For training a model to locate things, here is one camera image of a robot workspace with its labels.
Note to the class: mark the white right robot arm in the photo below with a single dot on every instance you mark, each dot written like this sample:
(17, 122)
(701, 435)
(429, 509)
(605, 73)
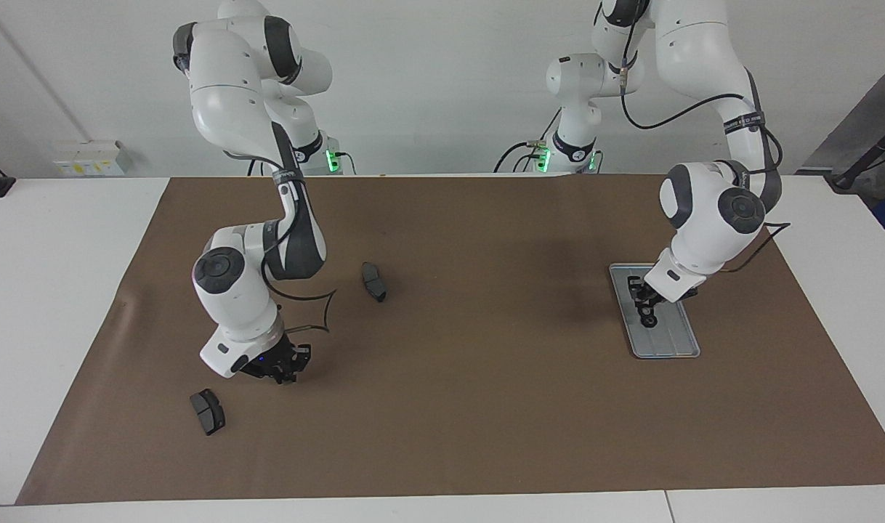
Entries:
(232, 290)

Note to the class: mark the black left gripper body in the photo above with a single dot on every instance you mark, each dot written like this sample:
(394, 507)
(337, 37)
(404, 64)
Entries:
(642, 289)

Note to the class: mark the white wall socket box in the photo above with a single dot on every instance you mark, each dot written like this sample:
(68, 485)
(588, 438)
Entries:
(94, 160)

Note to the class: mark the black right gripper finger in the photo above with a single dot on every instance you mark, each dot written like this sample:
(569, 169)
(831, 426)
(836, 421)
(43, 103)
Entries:
(279, 375)
(301, 354)

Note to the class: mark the silver ribbed metal tray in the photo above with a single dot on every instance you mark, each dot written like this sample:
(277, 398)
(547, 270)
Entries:
(671, 338)

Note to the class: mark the dark grey brake pad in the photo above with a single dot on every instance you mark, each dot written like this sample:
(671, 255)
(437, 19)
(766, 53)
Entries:
(210, 414)
(374, 283)

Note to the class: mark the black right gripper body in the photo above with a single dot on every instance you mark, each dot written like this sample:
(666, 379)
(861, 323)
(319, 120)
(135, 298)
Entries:
(268, 362)

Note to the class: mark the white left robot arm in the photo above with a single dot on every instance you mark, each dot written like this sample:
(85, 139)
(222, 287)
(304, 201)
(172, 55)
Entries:
(704, 218)

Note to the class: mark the brown table mat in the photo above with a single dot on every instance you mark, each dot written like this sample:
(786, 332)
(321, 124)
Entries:
(486, 407)

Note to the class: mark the black pole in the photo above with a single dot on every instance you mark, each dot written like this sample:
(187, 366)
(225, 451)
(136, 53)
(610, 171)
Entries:
(867, 156)

